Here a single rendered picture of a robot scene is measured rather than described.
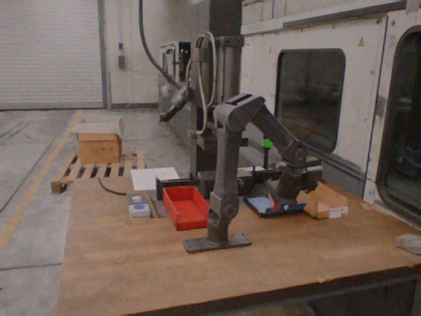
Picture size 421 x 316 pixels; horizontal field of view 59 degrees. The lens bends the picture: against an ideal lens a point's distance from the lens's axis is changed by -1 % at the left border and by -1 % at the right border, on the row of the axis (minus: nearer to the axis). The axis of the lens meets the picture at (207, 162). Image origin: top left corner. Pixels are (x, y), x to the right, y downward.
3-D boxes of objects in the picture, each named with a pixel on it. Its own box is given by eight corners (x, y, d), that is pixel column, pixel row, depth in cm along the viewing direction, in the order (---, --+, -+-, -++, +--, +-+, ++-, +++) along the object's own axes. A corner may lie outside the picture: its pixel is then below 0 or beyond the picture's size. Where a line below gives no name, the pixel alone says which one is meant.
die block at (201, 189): (204, 199, 146) (204, 181, 144) (197, 191, 155) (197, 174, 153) (251, 195, 152) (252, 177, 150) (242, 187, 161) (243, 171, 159)
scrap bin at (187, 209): (177, 231, 120) (177, 214, 118) (162, 202, 143) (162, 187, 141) (212, 227, 123) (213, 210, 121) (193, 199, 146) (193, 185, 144)
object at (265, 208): (266, 215, 128) (267, 208, 127) (246, 199, 142) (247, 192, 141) (284, 213, 130) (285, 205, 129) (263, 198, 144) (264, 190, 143)
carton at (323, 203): (315, 222, 130) (317, 201, 128) (282, 196, 153) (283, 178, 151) (346, 218, 134) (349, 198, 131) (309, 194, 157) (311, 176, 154)
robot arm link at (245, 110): (295, 146, 120) (236, 82, 106) (313, 153, 112) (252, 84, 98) (272, 176, 120) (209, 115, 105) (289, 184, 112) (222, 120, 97)
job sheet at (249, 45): (240, 80, 316) (242, 39, 307) (242, 80, 316) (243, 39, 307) (251, 83, 292) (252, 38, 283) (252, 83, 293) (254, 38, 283)
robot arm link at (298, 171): (293, 174, 123) (301, 159, 118) (302, 187, 120) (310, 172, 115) (276, 177, 120) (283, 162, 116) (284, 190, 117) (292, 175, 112)
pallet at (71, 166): (71, 162, 510) (69, 153, 506) (143, 160, 527) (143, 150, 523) (51, 193, 397) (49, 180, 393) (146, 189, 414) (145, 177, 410)
